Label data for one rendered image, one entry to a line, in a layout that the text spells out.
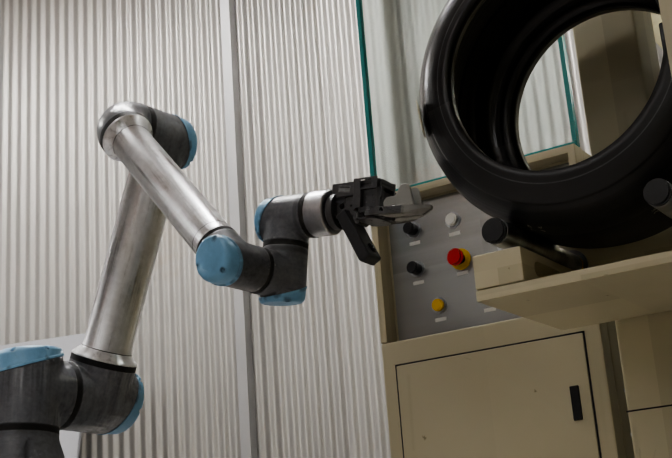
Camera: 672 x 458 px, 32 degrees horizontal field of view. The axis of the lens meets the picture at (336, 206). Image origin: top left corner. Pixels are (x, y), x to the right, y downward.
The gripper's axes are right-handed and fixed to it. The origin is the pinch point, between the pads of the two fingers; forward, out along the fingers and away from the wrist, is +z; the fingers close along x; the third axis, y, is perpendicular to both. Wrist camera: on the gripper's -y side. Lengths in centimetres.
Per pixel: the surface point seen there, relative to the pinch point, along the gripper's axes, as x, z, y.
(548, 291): -9.1, 27.8, -18.2
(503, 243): -9.9, 20.3, -9.8
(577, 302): 2.9, 28.0, -18.2
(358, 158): 218, -153, 87
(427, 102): -11.3, 6.3, 16.8
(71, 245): 196, -296, 58
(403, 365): 57, -37, -21
